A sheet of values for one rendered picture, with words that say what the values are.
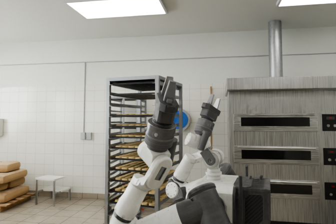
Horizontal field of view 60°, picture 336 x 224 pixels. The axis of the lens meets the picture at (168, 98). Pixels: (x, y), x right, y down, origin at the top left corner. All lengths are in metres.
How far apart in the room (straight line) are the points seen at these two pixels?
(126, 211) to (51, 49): 5.45
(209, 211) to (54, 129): 5.25
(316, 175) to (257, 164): 0.75
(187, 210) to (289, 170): 3.41
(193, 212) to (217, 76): 4.37
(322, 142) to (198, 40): 2.60
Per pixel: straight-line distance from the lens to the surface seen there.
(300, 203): 4.40
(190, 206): 0.96
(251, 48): 5.32
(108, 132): 2.51
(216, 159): 1.13
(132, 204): 0.96
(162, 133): 0.85
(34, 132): 6.26
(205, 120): 1.47
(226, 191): 1.07
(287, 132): 4.24
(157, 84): 2.32
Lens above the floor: 1.47
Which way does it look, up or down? 4 degrees up
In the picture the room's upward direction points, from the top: straight up
